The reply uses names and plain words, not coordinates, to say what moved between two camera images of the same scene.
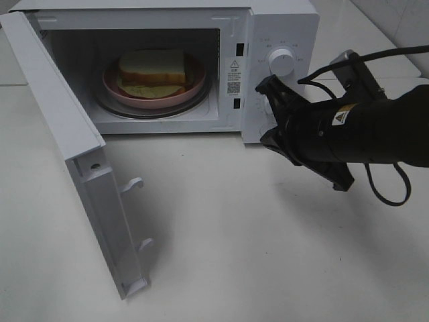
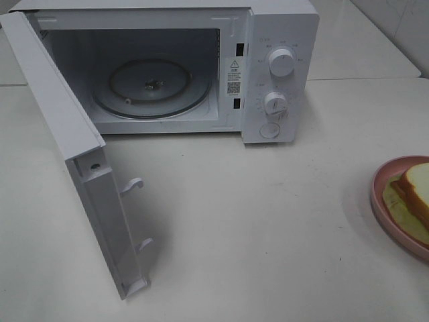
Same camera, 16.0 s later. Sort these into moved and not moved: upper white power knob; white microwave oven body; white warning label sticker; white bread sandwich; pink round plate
Moved: pink round plate; white bread sandwich
Not moved: white microwave oven body; white warning label sticker; upper white power knob
